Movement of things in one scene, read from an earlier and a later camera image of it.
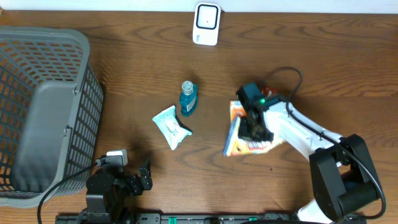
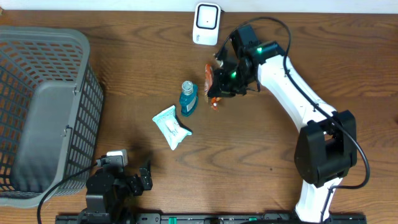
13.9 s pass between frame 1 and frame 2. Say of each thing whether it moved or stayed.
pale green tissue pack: stayed
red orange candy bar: moved
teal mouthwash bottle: stayed
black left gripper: stayed
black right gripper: moved
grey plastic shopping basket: stayed
